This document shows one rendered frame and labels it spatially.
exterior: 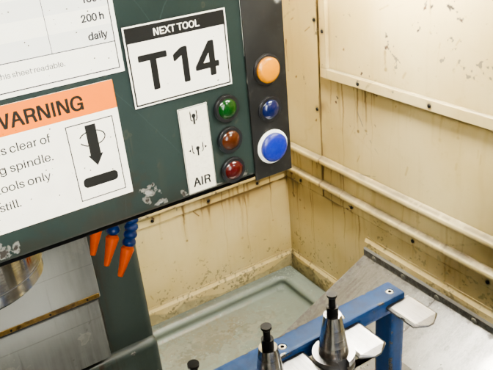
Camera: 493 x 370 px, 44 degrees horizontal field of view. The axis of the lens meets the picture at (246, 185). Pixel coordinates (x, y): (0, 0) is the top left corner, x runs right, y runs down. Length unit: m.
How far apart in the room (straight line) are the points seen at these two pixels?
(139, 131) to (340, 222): 1.37
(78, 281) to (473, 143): 0.89
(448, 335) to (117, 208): 1.15
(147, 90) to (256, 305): 1.59
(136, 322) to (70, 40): 1.08
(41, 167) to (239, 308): 1.59
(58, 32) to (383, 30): 1.09
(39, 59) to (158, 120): 0.12
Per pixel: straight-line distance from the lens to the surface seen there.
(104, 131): 0.53
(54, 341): 1.41
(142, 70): 0.53
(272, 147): 0.61
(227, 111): 0.57
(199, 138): 0.57
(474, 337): 1.58
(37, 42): 0.50
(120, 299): 1.46
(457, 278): 1.58
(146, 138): 0.55
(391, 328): 1.07
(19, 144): 0.52
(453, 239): 1.54
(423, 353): 1.58
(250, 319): 2.02
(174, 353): 1.94
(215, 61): 0.56
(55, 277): 1.33
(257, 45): 0.58
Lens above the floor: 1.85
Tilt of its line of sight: 26 degrees down
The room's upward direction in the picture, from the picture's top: 6 degrees counter-clockwise
